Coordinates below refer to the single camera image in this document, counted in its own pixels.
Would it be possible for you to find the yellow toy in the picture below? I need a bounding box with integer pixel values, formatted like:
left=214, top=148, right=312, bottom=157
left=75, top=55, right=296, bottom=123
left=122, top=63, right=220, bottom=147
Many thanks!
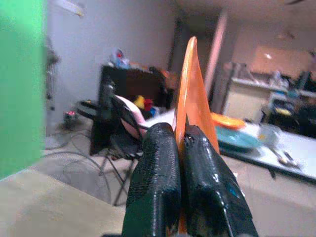
left=134, top=95, right=146, bottom=109

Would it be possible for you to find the grey floor cable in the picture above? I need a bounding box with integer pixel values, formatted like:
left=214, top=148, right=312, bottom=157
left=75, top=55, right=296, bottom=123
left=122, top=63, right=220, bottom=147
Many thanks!
left=41, top=123, right=112, bottom=203

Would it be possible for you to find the clear glass cup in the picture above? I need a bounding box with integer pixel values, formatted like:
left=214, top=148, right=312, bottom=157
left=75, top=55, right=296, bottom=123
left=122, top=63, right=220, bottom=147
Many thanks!
left=257, top=123, right=281, bottom=148

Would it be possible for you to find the orange plastic plate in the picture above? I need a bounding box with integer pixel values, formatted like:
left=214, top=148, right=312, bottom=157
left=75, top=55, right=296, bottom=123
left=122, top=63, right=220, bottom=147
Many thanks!
left=172, top=36, right=220, bottom=234

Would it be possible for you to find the cutlery piece on table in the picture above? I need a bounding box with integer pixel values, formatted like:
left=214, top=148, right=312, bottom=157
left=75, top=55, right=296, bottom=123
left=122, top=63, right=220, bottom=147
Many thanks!
left=273, top=147, right=301, bottom=168

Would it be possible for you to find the white kitchen counter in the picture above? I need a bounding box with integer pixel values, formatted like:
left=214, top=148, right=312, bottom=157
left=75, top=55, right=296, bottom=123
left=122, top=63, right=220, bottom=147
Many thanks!
left=223, top=63, right=316, bottom=135

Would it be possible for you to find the white bag on cabinet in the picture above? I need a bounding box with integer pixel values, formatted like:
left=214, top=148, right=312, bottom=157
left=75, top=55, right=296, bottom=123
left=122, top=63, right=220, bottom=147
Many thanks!
left=110, top=48, right=131, bottom=69

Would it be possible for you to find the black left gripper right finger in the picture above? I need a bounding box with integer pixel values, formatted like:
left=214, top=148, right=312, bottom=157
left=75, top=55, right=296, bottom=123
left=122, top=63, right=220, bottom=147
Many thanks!
left=183, top=125, right=259, bottom=237

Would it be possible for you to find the black folding chair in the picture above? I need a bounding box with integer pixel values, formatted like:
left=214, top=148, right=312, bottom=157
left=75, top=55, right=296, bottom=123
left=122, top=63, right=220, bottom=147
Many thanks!
left=98, top=94, right=149, bottom=207

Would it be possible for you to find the teal bowl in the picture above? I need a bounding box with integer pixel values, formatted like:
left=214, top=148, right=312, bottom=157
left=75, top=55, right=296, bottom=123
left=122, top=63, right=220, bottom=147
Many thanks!
left=215, top=125, right=263, bottom=152

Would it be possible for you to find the black cabinet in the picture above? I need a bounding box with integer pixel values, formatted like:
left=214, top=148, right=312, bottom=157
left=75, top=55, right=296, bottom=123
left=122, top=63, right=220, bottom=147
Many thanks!
left=90, top=64, right=180, bottom=156

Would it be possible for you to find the pink cloth on chair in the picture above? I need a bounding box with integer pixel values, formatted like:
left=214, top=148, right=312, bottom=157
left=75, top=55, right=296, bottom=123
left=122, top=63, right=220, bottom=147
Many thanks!
left=116, top=95, right=152, bottom=139

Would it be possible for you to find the orange plate on stack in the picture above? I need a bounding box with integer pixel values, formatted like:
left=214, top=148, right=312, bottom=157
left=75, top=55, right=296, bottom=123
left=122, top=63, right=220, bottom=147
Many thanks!
left=210, top=112, right=247, bottom=130

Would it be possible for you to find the white table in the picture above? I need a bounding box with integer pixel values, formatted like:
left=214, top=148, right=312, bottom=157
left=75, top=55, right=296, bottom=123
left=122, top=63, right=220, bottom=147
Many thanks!
left=144, top=108, right=316, bottom=185

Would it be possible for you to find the green screen panel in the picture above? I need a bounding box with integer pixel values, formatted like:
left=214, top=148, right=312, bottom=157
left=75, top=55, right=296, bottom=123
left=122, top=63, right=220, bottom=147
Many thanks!
left=0, top=0, right=48, bottom=180

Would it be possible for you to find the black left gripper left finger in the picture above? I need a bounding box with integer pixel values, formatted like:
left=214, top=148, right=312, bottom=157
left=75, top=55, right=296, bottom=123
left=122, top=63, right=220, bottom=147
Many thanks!
left=121, top=122, right=182, bottom=237

